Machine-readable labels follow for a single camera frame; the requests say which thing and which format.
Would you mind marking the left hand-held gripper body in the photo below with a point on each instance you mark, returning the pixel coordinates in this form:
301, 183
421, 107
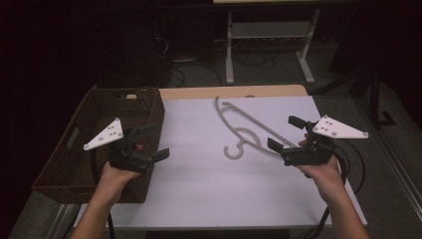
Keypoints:
129, 159

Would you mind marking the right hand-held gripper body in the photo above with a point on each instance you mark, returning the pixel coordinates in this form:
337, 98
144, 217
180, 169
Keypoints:
310, 156

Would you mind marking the grey plastic clothes hanger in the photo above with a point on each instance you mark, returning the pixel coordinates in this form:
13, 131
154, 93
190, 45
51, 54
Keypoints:
242, 118

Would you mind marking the brown wicker basket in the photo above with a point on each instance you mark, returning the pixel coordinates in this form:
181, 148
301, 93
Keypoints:
86, 109

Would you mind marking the person's left hand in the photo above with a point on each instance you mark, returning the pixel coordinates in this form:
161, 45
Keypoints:
114, 177

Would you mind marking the person's right hand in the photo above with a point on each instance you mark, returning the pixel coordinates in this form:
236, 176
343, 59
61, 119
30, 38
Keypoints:
323, 177

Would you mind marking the white table mat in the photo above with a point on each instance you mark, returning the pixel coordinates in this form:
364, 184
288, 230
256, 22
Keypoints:
205, 186

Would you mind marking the black floor stand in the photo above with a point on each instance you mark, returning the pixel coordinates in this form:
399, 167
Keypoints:
375, 99

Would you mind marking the white metal stand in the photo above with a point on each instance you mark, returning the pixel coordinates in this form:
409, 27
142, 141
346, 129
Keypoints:
270, 30

